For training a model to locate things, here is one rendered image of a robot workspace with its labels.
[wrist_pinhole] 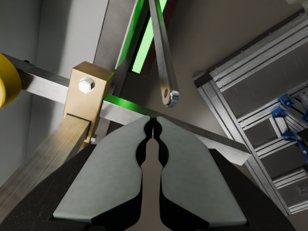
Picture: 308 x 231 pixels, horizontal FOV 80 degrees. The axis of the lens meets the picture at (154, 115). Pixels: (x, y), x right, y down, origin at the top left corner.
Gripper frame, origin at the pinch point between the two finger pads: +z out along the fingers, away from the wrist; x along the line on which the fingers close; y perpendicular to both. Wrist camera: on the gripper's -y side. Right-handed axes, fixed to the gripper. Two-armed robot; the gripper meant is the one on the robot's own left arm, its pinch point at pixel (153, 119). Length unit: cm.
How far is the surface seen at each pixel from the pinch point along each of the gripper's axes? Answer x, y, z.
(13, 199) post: -11.5, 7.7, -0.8
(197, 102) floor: 29, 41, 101
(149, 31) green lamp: -1.4, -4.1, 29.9
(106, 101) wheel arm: -7.3, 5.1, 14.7
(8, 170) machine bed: -43, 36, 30
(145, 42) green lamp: -2.3, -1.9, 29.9
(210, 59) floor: 32, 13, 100
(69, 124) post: -11.8, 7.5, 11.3
